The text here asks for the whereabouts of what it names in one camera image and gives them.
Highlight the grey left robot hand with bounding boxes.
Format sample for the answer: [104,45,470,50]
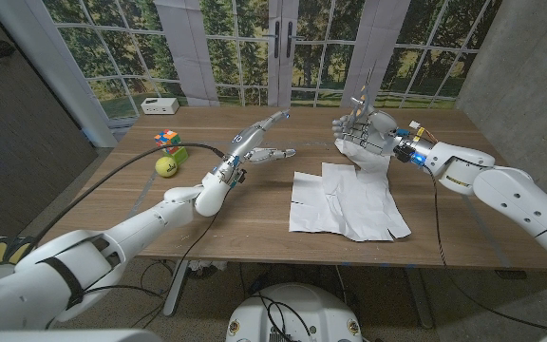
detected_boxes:
[211,109,298,185]

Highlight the white power strip box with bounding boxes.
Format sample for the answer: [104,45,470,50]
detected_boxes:
[140,97,180,116]

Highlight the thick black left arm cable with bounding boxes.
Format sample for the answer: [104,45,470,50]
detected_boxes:
[26,142,227,253]

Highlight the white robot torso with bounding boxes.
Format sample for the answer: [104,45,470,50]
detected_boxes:
[225,283,363,342]

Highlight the yellow tennis ball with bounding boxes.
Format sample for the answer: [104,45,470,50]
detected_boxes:
[155,155,179,179]

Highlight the grey scissors with yellow handles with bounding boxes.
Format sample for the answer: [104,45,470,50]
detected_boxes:
[350,59,379,121]

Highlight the multicoloured puzzle cube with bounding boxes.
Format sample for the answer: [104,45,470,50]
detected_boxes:
[154,129,182,148]

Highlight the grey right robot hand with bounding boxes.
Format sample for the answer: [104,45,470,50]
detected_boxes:
[331,104,435,162]

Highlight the white paper sheet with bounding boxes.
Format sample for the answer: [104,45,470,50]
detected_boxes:
[288,161,412,242]

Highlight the printed forest window backdrop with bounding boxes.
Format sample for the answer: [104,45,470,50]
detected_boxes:
[40,0,505,120]

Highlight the white table leg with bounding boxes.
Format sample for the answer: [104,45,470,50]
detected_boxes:
[162,259,190,317]

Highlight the green cube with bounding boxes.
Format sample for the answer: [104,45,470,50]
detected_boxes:
[164,144,189,166]

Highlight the crumpled white paper piece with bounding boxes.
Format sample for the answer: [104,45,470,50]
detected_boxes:
[333,137,392,173]

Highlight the white pillar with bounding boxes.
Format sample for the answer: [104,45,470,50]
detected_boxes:
[0,0,119,148]

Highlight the grey table leg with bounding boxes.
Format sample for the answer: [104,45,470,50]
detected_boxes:
[404,265,436,330]

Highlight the crumpled paper scrap under table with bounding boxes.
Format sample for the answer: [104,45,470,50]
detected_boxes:
[188,259,228,279]

